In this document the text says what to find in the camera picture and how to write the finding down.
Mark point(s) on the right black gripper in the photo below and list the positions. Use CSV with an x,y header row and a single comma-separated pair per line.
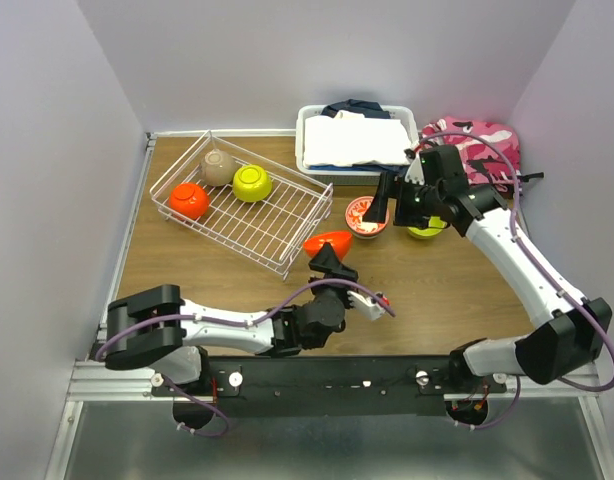
x,y
377,210

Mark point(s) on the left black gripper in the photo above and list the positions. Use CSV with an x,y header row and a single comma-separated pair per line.
x,y
326,263

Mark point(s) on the white bowl orange pattern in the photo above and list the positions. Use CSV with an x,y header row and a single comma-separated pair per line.
x,y
355,212

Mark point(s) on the orange bowl front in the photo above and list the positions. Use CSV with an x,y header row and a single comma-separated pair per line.
x,y
340,241

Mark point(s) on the lime green bowl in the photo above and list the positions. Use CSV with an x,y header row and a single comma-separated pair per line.
x,y
434,227
251,183

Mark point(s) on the pale blue bowl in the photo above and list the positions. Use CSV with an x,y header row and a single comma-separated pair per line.
x,y
366,235

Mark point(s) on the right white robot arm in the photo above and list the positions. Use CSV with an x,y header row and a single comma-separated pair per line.
x,y
570,329

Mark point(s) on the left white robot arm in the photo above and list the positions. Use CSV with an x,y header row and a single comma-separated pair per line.
x,y
158,329

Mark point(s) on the white plastic laundry basket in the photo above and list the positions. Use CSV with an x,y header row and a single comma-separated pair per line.
x,y
352,177

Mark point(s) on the white folded cloth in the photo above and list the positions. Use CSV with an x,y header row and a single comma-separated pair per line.
x,y
352,140

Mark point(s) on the dark blue clothes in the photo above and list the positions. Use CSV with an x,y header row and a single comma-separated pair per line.
x,y
368,109

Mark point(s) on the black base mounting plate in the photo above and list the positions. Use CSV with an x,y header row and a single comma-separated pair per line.
x,y
258,386

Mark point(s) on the beige bowl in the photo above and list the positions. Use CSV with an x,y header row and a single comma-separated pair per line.
x,y
218,168

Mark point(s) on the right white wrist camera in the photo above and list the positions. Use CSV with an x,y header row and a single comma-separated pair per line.
x,y
414,173

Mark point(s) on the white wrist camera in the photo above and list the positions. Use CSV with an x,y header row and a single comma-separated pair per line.
x,y
372,307
414,173

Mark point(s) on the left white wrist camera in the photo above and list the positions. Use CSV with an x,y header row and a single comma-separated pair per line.
x,y
372,307

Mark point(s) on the white wire dish rack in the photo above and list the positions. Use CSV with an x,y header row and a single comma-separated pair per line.
x,y
269,232

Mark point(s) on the aluminium table frame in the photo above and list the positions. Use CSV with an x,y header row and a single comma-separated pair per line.
x,y
139,424

